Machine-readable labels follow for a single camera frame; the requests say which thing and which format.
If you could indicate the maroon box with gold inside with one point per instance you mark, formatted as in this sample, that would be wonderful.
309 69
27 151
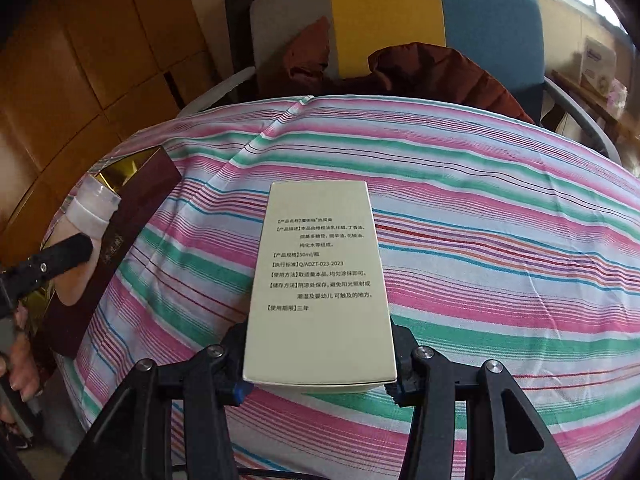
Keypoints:
130 220

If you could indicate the grey yellow blue chair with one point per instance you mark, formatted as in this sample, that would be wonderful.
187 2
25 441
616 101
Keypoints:
475 25

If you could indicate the pink bottle with white cap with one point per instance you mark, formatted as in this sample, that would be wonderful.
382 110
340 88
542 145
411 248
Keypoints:
90 210

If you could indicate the wooden panel cabinet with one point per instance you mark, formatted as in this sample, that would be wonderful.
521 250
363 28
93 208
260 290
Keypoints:
90 75

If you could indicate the striped tablecloth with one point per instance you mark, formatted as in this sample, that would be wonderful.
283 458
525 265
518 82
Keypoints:
450 285

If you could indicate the pink tissue pack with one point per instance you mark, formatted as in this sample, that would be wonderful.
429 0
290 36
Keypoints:
618 96

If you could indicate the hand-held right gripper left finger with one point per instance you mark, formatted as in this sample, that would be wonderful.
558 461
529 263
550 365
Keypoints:
235 365

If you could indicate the white cardboard carton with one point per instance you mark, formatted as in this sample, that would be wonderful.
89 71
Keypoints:
597 62

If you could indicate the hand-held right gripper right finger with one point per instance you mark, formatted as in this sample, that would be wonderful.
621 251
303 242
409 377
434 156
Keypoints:
406 367

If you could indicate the person's left hand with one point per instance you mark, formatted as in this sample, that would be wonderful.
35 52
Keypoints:
25 365

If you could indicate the dark red jacket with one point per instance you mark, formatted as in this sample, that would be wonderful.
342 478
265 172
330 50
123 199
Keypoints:
440 72

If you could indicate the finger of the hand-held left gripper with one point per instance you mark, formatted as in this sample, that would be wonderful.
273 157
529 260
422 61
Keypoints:
55 256

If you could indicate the cream printed carton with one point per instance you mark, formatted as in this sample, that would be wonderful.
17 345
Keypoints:
320 285

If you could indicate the cluttered wooden shelf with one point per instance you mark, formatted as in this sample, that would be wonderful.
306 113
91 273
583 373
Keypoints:
595 102

